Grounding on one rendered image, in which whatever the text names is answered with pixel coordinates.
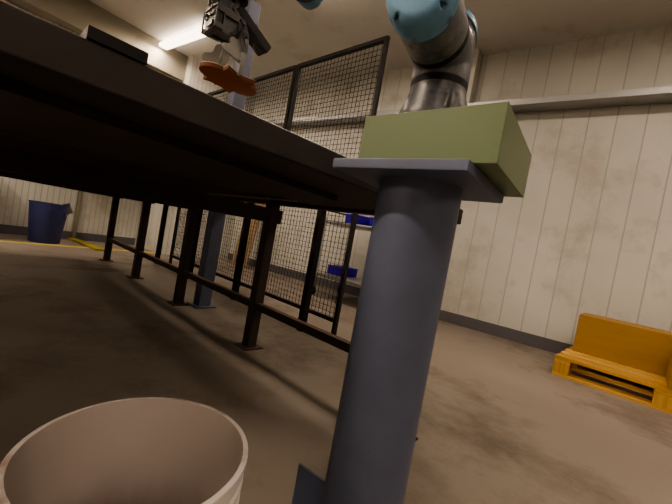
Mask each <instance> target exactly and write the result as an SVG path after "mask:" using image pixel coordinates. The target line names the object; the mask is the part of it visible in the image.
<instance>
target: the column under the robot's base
mask: <svg viewBox="0 0 672 504"><path fill-rule="evenodd" d="M333 168H335V169H337V170H340V171H342V172H344V173H346V174H348V175H350V176H353V177H355V178H357V179H359V180H361V181H363V182H366V183H368V184H370V185H372V186H374V187H377V188H379V191H378V196H377V201H376V207H375V212H374V218H373V223H372V229H371V234H370V240H369V245H368V250H367V256H366V261H365V267H364V272H363V278H362V283H361V289H360V294H359V299H358V305H357V310H356V316H355V321H354V327H353V332H352V338H351V343H350V349H349V354H348V359H347V365H346V370H345V376H344V381H343V387H342V392H341V398H340V403H339V408H338V414H337V419H336V425H335V430H334V436H333V441H332V447H331V452H330V457H329V463H328V468H327V474H326V479H325V480H324V479H323V478H321V477H320V476H319V475H317V474H316V473H314V472H313V471H311V470H310V469H309V468H307V467H306V466H304V465H303V464H302V463H299V466H298V471H297V477H296V483H295V488H294V494H293V499H292V504H403V502H404V497H405V492H406V487H407V482H408V476H409V471H410V466H411V461H412V455H413V450H414V445H415V440H416V435H417V429H418V424H419V419H420V414H421V408H422V403H423V398H424V393H425V388H426V382H427V377H428V372H429V367H430V362H431V356H432V351H433V346H434V341H435V335H436V330H437V325H438V320H439V315H440V309H441V304H442V299H443V294H444V288H445V283H446V278H447V273H448V268H449V262H450V257H451V252H452V247H453V242H454V236H455V231H456V226H457V221H458V215H459V210H460V205H461V200H462V201H476V202H489V203H503V199H504V194H503V193H502V192H501V191H500V190H499V189H498V188H497V187H496V186H495V185H494V184H493V183H492V182H491V181H490V180H489V179H488V178H487V177H486V176H485V175H484V174H483V173H482V172H481V170H480V169H479V168H478V167H477V166H476V165H475V164H474V163H473V162H472V161H471V160H470V159H421V158H334V161H333Z"/></svg>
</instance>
